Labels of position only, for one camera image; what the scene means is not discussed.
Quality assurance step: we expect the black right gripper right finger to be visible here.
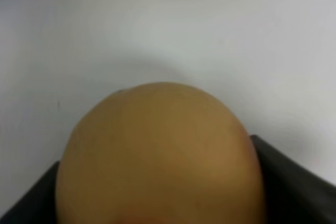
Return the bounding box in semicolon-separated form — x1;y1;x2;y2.
250;135;335;223

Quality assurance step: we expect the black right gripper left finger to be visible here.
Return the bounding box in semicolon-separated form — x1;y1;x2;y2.
1;162;59;224

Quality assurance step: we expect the tan toy potato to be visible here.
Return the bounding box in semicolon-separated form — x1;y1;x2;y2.
56;83;266;223

